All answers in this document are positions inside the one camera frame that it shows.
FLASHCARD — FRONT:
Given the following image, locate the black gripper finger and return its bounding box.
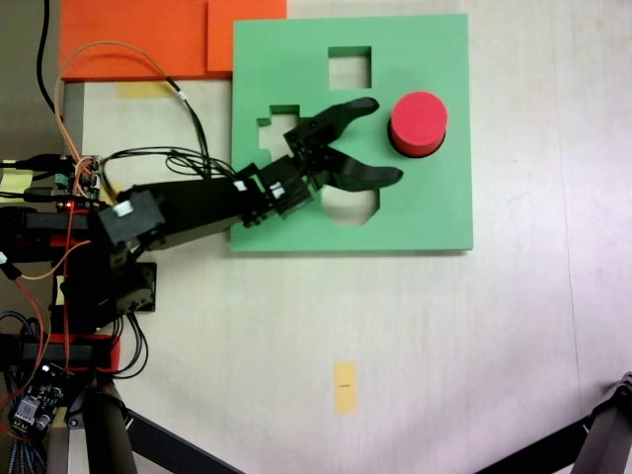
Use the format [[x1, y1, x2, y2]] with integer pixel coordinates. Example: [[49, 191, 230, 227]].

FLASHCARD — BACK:
[[315, 96, 381, 145], [323, 146, 406, 195]]

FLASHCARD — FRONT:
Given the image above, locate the red cylinder block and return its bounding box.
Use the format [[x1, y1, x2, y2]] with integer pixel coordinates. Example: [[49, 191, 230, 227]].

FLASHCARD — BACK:
[[386, 91, 450, 160]]

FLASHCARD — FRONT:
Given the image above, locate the large orange foam block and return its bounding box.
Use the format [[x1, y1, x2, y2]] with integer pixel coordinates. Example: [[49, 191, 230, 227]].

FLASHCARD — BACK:
[[58, 0, 210, 82]]

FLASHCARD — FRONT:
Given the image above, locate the green shape sorting board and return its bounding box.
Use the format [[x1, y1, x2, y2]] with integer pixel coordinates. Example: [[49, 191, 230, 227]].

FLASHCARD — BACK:
[[228, 13, 474, 256]]

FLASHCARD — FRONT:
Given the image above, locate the yellow tape strip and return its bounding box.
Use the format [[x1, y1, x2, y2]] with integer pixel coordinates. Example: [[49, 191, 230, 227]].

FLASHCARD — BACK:
[[116, 81, 172, 100]]

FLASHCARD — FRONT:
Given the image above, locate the yellow tape marker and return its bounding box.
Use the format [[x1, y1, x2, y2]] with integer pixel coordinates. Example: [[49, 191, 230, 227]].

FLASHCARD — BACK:
[[334, 360, 358, 416]]

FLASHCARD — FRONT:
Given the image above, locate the circuit board with green terminal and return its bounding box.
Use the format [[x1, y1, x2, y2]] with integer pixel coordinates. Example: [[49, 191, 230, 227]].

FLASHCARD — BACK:
[[55, 153, 106, 198]]

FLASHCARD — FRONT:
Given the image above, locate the yellow sticky note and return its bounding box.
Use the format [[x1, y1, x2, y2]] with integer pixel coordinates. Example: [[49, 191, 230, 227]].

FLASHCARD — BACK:
[[0, 168, 39, 192]]

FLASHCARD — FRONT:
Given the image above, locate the black tripod strut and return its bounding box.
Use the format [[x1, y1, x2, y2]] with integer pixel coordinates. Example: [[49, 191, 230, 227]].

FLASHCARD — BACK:
[[472, 418, 593, 474], [120, 407, 246, 474]]

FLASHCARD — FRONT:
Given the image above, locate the black tripod leg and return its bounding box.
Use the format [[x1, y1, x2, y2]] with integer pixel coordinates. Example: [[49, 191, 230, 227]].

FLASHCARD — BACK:
[[572, 371, 632, 474]]

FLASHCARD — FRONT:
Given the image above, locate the thick black tripod tube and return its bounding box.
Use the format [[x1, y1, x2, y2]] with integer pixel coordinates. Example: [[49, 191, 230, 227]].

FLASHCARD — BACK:
[[78, 387, 138, 474]]

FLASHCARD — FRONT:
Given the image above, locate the black circuit board with capacitors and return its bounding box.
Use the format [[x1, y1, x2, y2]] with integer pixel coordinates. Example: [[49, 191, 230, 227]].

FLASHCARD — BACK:
[[8, 382, 66, 436]]

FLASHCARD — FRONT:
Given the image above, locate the black motor wire bundle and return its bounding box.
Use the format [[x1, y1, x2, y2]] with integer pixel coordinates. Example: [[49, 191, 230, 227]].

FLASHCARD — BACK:
[[100, 76, 239, 183]]

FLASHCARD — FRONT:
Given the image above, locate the thin orange wire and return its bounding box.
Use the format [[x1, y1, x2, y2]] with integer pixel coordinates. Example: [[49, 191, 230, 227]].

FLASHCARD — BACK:
[[52, 40, 188, 172]]

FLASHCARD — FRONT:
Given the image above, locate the thin black wire loop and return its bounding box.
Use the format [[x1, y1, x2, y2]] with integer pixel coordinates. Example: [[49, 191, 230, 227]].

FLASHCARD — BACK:
[[112, 311, 150, 380]]

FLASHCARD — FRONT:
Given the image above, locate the black USB cable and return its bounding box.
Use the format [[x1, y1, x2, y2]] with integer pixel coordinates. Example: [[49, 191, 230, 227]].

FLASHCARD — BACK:
[[0, 154, 63, 172]]

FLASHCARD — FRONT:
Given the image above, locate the thick black cable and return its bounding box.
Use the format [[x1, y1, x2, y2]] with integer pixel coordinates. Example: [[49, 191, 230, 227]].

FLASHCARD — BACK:
[[36, 0, 58, 117]]

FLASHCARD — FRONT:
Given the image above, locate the braided black white cable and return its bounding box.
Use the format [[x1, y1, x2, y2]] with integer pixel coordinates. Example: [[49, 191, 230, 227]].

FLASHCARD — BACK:
[[5, 440, 37, 474]]

